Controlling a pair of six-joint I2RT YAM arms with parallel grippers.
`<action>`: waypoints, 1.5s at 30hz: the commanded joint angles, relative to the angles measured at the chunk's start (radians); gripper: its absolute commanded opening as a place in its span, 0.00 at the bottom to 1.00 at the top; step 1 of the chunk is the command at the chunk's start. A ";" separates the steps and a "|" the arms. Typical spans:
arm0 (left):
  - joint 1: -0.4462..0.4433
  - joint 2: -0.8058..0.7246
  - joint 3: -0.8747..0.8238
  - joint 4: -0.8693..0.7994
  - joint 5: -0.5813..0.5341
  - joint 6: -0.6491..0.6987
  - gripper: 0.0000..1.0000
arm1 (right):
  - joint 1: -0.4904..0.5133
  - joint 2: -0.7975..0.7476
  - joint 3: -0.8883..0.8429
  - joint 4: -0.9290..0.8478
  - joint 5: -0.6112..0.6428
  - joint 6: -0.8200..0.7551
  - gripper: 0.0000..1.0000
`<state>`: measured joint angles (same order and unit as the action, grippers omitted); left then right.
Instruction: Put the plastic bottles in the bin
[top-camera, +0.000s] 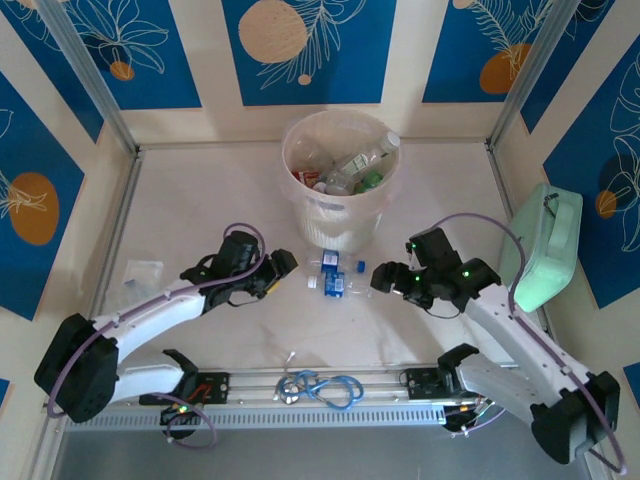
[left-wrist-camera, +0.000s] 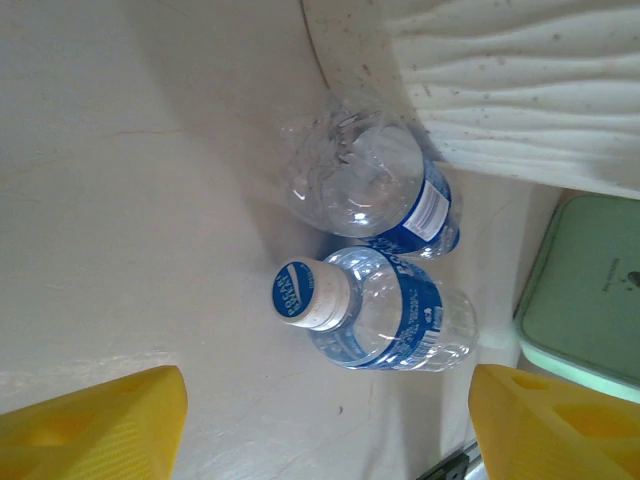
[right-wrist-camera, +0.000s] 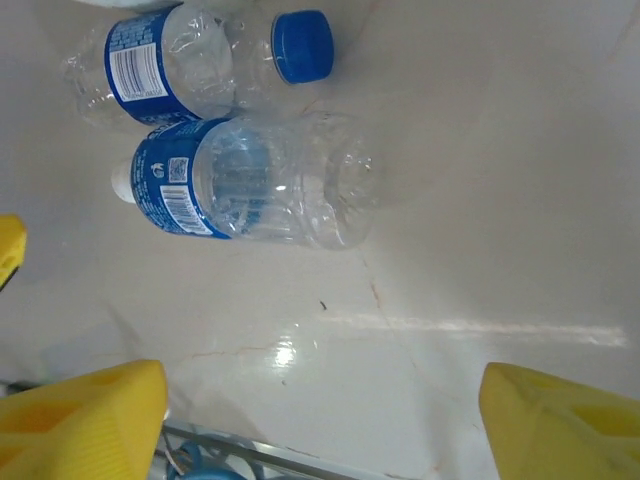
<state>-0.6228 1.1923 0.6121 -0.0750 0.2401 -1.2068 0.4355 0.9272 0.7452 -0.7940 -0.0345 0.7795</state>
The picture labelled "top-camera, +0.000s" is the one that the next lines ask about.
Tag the aluminium frame post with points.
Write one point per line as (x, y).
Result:
(530, 75)
(85, 65)

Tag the aluminium mounting rail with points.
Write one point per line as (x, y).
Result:
(320, 415)

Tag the white plastic bin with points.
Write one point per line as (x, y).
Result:
(340, 230)

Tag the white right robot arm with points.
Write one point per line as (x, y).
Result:
(520, 350)

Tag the clear bottle white cap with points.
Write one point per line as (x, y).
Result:
(320, 187)

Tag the clear bottle green cap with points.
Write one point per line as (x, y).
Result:
(360, 160)

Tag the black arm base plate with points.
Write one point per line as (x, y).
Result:
(215, 387)
(420, 385)

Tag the blue stethoscope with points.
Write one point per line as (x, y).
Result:
(320, 387)

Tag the mint green case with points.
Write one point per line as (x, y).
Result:
(550, 250)

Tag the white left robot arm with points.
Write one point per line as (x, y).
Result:
(150, 320)

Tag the blue label bottle white cap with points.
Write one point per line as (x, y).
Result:
(332, 286)

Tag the clear plastic wrapper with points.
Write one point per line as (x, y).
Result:
(134, 292)

